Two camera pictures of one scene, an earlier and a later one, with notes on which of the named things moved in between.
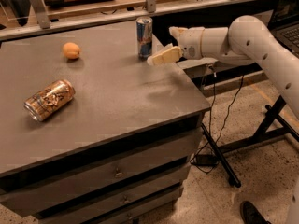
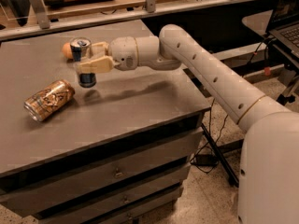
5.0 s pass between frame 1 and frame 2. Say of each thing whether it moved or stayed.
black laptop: stayed
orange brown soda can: stayed
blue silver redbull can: moved
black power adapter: stayed
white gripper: moved
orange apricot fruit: stayed
